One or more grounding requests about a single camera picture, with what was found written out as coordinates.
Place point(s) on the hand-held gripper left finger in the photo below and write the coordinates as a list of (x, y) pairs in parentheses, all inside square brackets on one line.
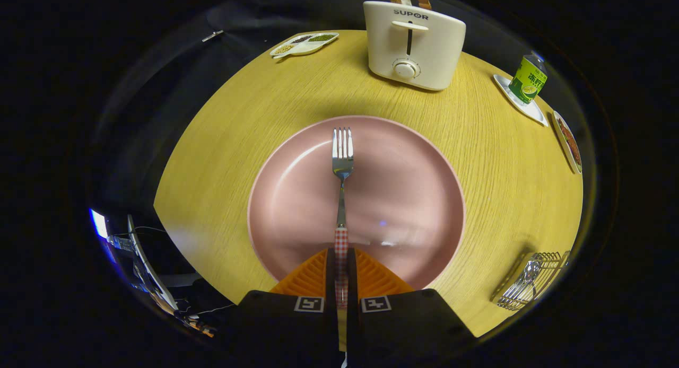
[(330, 283)]

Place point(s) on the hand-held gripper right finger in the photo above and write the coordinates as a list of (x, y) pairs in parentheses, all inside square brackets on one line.
[(353, 283)]

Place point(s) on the pink round plate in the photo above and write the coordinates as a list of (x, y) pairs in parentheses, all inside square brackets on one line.
[(403, 198)]

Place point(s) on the white flat panel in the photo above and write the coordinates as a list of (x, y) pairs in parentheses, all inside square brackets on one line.
[(151, 275)]

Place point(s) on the white divided bean dish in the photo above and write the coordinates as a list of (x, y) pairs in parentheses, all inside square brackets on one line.
[(303, 50)]

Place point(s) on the lit computer monitor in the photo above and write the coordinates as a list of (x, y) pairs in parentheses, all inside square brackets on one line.
[(99, 223)]

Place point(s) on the white square coaster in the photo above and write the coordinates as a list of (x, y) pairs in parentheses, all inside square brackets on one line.
[(533, 113)]

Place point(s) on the white toaster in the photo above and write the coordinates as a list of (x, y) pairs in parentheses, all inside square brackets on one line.
[(435, 44)]

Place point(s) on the white plate with food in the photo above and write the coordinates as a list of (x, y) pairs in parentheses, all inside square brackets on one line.
[(568, 142)]

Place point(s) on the green label drink bottle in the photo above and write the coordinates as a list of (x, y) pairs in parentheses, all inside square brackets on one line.
[(528, 81)]

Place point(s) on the silver metal clip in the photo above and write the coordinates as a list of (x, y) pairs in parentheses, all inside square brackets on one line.
[(212, 35)]

